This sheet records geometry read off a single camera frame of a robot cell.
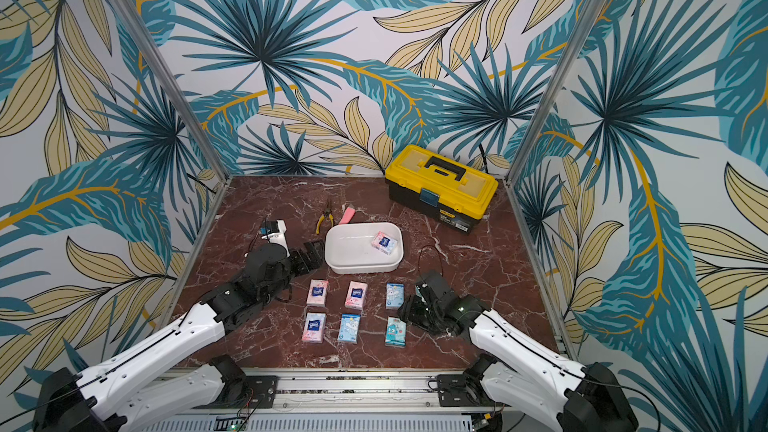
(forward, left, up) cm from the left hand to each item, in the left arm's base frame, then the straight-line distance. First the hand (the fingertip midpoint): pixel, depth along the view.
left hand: (310, 250), depth 77 cm
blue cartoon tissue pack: (-5, -23, -17) cm, 29 cm away
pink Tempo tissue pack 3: (-14, 0, -17) cm, 22 cm away
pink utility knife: (+24, -6, -18) cm, 31 cm away
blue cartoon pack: (-14, -10, -17) cm, 24 cm away
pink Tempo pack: (+12, -19, -16) cm, 28 cm away
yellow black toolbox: (+24, -37, -2) cm, 44 cm away
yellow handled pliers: (+23, +4, -19) cm, 30 cm away
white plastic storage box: (+13, -12, -19) cm, 26 cm away
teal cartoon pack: (-16, -23, -17) cm, 32 cm away
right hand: (-12, -24, -13) cm, 30 cm away
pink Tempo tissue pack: (-5, 0, -17) cm, 17 cm away
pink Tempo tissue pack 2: (-5, -11, -17) cm, 21 cm away
